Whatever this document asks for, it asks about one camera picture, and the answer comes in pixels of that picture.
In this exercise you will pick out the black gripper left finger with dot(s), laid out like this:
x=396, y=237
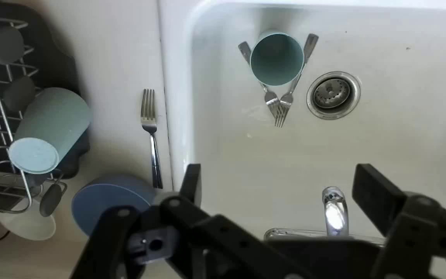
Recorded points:
x=191, y=180

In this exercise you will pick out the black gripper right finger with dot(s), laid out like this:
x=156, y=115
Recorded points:
x=379, y=196

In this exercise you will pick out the dark blue plate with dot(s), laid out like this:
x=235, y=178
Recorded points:
x=105, y=199

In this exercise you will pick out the white sink basin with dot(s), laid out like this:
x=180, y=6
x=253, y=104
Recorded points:
x=388, y=134

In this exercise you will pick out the metal sink drain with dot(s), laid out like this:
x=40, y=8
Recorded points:
x=334, y=95

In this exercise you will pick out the dark grey cup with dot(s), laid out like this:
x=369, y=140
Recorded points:
x=19, y=93
x=52, y=199
x=5, y=45

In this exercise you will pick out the grey teal cup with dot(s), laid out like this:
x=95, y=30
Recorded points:
x=278, y=59

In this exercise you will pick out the small white bowl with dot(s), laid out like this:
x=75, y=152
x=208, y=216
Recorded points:
x=24, y=225

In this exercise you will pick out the chrome faucet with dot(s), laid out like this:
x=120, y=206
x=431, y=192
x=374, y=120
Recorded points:
x=335, y=211

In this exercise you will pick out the silver fork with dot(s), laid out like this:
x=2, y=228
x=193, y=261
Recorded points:
x=286, y=101
x=151, y=132
x=270, y=95

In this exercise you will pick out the black drying mat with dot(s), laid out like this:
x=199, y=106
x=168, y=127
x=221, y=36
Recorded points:
x=53, y=56

